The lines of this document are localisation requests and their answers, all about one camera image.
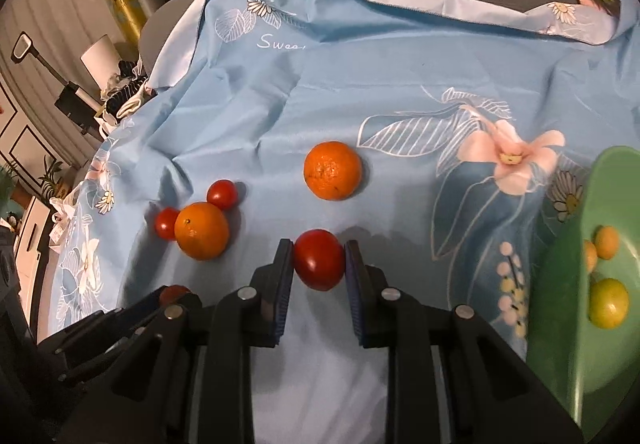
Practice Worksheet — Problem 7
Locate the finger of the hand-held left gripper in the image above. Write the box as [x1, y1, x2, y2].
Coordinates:
[56, 324, 163, 385]
[52, 293, 193, 356]

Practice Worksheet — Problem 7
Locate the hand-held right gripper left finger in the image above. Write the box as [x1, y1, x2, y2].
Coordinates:
[64, 238, 296, 444]

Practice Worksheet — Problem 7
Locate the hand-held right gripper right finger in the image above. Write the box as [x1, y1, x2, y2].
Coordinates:
[344, 239, 587, 444]

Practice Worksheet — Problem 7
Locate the large red tomato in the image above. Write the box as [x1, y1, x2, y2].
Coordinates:
[293, 229, 347, 292]

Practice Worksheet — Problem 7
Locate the small red cherry tomato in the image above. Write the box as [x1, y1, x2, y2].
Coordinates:
[159, 285, 192, 307]
[154, 207, 181, 240]
[206, 179, 239, 211]

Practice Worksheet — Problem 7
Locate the green plastic bowl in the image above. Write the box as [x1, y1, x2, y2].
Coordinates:
[526, 146, 640, 441]

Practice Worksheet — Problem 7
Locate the white cabinet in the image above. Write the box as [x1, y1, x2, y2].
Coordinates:
[12, 194, 55, 275]

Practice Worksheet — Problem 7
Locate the smooth orange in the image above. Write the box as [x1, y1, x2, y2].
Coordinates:
[174, 202, 230, 261]

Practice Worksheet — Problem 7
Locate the green potted plant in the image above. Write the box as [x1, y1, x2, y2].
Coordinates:
[37, 155, 66, 197]

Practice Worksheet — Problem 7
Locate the bumpy orange tangerine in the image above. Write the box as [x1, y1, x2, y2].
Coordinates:
[303, 141, 363, 201]

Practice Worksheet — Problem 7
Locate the blue floral bed sheet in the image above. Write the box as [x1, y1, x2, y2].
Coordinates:
[36, 0, 632, 444]

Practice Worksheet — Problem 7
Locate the pile of dark clothes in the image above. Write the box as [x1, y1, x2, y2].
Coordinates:
[95, 60, 157, 135]

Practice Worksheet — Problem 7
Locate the white lamp shade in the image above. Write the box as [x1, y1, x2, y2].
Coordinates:
[80, 34, 121, 90]

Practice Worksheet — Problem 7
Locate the yellow-green lime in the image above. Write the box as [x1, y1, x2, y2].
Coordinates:
[588, 278, 630, 329]

